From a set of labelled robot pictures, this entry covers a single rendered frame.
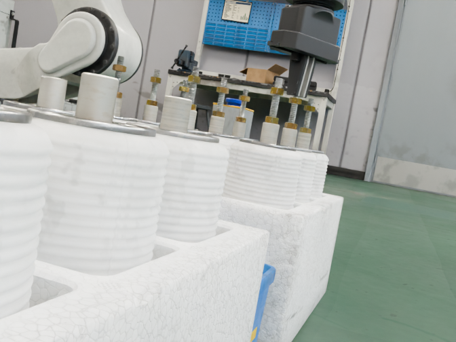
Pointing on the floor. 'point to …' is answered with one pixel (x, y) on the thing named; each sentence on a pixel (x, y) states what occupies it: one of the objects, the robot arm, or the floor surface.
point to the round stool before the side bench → (205, 112)
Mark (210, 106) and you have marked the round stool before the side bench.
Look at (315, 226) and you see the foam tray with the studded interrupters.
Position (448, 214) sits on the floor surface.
